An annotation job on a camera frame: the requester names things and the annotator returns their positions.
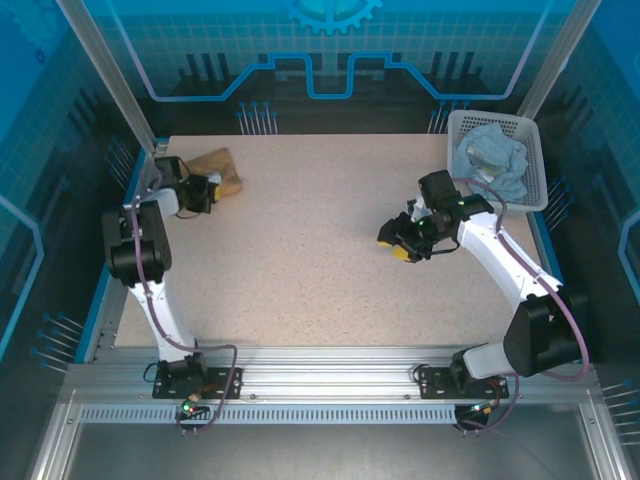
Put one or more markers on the orange t-shirt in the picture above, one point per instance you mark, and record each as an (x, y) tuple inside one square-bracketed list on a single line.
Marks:
[(225, 170)]

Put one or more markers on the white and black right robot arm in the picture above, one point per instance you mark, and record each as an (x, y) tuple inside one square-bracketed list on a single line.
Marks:
[(500, 260)]

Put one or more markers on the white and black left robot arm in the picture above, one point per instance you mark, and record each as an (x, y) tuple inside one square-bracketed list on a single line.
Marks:
[(160, 310)]

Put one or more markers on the light blue t-shirt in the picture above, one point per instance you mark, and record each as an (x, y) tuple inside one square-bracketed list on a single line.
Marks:
[(492, 165)]

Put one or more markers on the pale perforated plastic basket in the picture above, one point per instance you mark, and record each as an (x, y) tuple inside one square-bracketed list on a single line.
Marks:
[(536, 165)]

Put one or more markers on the aluminium frame post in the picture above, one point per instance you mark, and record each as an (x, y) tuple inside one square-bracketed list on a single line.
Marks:
[(130, 100), (560, 50)]

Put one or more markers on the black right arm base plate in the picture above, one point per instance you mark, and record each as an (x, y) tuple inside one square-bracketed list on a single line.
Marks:
[(435, 382)]

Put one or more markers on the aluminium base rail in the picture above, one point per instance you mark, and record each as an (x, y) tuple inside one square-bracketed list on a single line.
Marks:
[(325, 375)]

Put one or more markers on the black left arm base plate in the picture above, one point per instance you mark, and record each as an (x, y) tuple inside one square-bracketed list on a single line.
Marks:
[(225, 385)]

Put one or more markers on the aluminium lower frame bar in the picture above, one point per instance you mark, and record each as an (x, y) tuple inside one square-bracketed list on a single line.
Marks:
[(602, 440), (55, 440)]

